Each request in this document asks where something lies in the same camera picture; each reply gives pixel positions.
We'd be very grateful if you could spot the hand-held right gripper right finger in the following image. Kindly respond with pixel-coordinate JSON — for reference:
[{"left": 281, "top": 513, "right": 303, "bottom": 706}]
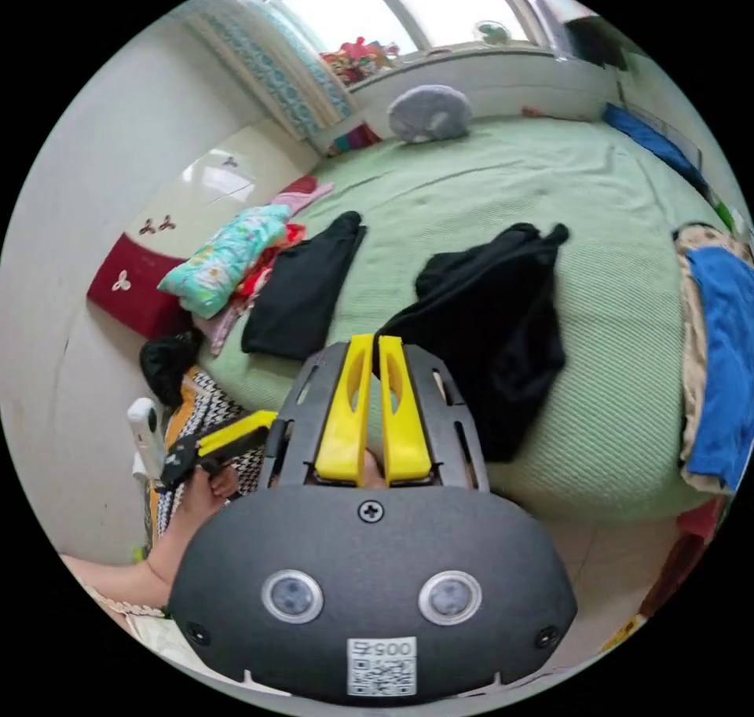
[{"left": 379, "top": 336, "right": 433, "bottom": 486}]

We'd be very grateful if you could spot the person's right hand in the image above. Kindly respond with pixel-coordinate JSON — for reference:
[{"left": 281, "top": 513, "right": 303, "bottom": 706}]
[{"left": 361, "top": 448, "right": 390, "bottom": 489}]

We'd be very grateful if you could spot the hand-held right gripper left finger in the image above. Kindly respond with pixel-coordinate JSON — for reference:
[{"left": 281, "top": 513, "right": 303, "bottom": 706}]
[{"left": 315, "top": 334, "right": 375, "bottom": 487}]

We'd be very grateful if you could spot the folded black garment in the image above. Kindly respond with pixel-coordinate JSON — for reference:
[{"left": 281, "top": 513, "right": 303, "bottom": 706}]
[{"left": 240, "top": 210, "right": 368, "bottom": 371}]

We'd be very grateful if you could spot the black short sleeve shirt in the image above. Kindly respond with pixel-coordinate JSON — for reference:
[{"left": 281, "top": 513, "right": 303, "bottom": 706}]
[{"left": 374, "top": 221, "right": 571, "bottom": 465}]

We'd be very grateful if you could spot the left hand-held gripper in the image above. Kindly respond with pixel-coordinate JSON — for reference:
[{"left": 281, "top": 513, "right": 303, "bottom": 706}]
[{"left": 154, "top": 410, "right": 279, "bottom": 492}]

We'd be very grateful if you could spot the colourful pile of clothes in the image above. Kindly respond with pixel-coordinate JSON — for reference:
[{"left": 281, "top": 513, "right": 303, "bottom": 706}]
[{"left": 156, "top": 174, "right": 335, "bottom": 357}]

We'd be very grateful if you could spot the blue cloth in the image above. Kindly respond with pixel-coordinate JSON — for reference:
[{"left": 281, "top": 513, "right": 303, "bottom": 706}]
[{"left": 602, "top": 101, "right": 711, "bottom": 191}]

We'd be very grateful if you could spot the window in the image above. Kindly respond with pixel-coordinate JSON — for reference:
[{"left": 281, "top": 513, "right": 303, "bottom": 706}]
[{"left": 258, "top": 0, "right": 569, "bottom": 58}]

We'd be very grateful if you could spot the patterned teal curtain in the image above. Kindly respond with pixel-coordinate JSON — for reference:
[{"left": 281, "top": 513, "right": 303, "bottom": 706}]
[{"left": 176, "top": 0, "right": 356, "bottom": 142}]

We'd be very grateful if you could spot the person's left hand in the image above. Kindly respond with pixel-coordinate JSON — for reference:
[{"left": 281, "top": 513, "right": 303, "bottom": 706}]
[{"left": 170, "top": 466, "right": 243, "bottom": 548}]

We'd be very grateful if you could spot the person's body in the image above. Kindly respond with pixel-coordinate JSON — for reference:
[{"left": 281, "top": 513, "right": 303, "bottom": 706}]
[{"left": 82, "top": 327, "right": 269, "bottom": 621}]

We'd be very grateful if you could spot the blue and dotted pile of clothes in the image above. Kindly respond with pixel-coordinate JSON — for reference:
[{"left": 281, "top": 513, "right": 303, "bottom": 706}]
[{"left": 672, "top": 221, "right": 754, "bottom": 497}]

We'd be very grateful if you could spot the bed with green sheet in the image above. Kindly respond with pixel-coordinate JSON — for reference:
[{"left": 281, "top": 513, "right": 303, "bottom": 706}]
[{"left": 197, "top": 113, "right": 745, "bottom": 524}]

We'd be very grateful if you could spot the person's left forearm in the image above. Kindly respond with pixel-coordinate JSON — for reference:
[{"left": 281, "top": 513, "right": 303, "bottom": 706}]
[{"left": 58, "top": 528, "right": 189, "bottom": 615}]

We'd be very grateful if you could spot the grey round cushion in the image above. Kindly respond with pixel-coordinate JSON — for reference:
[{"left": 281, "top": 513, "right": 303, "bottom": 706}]
[{"left": 386, "top": 84, "right": 474, "bottom": 144}]

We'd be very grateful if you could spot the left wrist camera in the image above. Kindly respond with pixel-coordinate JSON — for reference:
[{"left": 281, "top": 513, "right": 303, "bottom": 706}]
[{"left": 126, "top": 397, "right": 167, "bottom": 482}]

